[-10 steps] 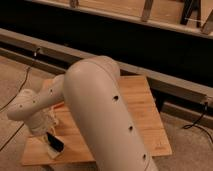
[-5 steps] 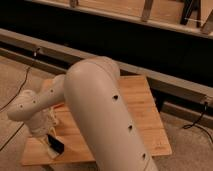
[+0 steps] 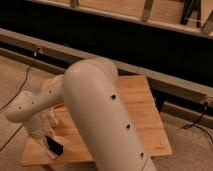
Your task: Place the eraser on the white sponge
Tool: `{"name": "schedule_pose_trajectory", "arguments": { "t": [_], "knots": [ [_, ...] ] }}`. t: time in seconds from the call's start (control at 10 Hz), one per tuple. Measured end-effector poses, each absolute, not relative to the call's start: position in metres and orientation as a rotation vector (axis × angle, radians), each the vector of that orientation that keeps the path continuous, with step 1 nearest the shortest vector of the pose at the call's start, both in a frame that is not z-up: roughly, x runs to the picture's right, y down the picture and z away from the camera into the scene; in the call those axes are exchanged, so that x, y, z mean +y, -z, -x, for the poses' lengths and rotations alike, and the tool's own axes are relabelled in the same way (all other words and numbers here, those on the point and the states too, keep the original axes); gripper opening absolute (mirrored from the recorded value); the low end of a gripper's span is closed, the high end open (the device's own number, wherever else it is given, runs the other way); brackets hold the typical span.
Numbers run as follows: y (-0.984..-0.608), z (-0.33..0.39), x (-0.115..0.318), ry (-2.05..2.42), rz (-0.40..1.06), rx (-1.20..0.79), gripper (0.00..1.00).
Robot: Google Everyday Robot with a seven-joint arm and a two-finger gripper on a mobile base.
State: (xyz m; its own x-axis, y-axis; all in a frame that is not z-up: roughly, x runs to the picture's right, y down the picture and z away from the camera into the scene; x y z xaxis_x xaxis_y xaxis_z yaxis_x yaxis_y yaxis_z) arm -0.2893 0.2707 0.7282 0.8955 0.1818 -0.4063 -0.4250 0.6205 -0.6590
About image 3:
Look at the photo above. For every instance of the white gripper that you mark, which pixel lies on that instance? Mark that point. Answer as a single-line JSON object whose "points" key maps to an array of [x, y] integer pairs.
{"points": [[41, 125]]}

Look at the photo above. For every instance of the black eraser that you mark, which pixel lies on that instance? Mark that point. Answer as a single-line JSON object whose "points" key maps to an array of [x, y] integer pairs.
{"points": [[54, 146]]}

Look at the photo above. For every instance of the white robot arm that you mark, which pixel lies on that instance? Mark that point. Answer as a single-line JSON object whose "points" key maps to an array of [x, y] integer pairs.
{"points": [[88, 90]]}

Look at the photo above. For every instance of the white sponge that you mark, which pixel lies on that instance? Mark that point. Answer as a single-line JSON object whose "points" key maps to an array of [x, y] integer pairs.
{"points": [[52, 155]]}

